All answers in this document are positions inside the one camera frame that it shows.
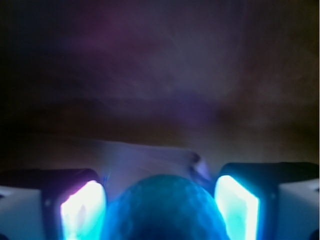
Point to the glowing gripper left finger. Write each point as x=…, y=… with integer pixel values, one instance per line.
x=51, y=204

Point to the blue dimpled ball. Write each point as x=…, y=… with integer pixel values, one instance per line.
x=164, y=207

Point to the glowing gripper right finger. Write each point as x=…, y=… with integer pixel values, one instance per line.
x=269, y=201

